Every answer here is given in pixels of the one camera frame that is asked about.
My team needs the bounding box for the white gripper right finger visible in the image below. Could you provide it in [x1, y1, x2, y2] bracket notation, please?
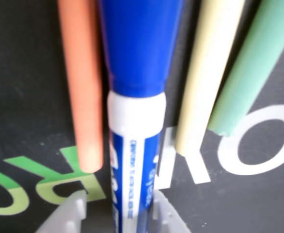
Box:
[153, 190, 196, 233]

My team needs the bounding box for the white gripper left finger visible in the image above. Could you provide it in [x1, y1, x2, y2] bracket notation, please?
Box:
[36, 190, 88, 233]

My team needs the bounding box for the orange chalk stick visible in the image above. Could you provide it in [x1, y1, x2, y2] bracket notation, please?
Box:
[57, 0, 105, 174]

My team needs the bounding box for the blue Expo marker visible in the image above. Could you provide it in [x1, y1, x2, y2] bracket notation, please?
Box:
[97, 0, 184, 233]

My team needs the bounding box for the yellow chalk stick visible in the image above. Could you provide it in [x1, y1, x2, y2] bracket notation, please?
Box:
[174, 0, 246, 156]

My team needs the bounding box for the dark grey WOWROBO mat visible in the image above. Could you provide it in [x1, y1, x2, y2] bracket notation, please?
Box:
[0, 0, 284, 233]

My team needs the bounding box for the green chalk stick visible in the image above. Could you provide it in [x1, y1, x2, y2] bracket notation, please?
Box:
[207, 0, 284, 137]

